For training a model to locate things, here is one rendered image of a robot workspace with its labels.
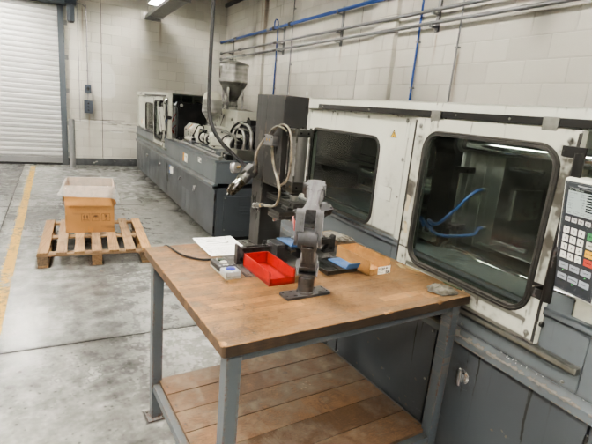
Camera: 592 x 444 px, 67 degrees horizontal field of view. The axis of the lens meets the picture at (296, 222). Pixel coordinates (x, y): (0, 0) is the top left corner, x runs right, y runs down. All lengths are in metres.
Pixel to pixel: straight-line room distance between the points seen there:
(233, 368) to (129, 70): 9.99
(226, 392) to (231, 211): 3.89
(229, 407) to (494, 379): 1.12
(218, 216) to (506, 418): 3.86
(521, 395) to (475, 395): 0.24
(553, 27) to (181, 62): 8.46
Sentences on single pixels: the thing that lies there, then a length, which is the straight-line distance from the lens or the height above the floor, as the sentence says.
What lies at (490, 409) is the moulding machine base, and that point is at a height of 0.45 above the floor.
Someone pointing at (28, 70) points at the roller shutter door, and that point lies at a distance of 10.94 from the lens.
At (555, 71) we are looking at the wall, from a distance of 4.48.
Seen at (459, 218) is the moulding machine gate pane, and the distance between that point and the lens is 2.10.
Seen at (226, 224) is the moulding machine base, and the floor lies 0.24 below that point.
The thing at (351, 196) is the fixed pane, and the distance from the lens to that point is 2.79.
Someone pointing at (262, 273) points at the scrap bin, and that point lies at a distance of 1.84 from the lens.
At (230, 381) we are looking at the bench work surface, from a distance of 1.48.
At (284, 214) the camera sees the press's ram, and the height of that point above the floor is 1.13.
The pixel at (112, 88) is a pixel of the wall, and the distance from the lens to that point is 11.05.
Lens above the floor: 1.59
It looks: 14 degrees down
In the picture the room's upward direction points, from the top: 5 degrees clockwise
